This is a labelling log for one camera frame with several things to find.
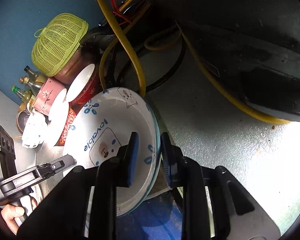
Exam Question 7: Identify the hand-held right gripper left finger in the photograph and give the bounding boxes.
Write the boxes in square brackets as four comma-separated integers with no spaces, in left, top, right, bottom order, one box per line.
[17,131,140,240]

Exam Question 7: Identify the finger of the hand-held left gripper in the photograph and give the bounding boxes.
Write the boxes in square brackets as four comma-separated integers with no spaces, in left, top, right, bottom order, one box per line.
[27,154,75,180]

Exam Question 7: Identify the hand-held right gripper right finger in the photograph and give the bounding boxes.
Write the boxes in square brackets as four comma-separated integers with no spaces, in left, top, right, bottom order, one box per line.
[160,132,282,240]

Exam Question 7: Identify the white bear print plate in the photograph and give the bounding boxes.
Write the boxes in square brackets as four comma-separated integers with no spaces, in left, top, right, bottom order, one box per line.
[63,87,160,217]

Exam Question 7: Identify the person's left hand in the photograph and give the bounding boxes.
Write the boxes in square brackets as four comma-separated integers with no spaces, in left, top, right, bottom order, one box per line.
[1,197,38,234]

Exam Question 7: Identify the yellow label sauce bottle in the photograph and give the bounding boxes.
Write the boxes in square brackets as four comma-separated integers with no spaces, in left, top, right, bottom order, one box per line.
[11,85,37,110]

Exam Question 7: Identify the brown cap oil bottle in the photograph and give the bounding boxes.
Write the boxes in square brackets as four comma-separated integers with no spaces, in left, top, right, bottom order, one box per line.
[19,77,42,93]

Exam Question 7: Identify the pink floral bowl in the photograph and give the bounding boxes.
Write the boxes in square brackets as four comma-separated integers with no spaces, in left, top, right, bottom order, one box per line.
[31,77,67,117]

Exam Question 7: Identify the dark cap glass bottle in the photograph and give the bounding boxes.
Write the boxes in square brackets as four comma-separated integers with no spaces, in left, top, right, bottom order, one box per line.
[24,66,47,84]

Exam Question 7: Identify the copper metal pot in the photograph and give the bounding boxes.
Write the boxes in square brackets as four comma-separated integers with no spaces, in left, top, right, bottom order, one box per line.
[54,47,100,85]

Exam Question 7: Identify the green plastic basket cover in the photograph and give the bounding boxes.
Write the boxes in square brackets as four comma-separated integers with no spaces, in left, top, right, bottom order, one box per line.
[32,13,89,77]

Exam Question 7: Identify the black wok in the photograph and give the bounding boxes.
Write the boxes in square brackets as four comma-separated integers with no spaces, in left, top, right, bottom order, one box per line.
[130,0,300,123]

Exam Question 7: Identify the black cable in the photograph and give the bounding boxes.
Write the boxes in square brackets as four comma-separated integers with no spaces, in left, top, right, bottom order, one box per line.
[115,37,187,92]

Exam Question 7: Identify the yellow hose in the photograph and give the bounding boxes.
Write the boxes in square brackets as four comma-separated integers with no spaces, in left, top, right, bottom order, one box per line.
[91,0,290,125]

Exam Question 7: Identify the red wires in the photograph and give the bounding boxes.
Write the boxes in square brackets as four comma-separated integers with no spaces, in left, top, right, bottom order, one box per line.
[110,0,152,24]

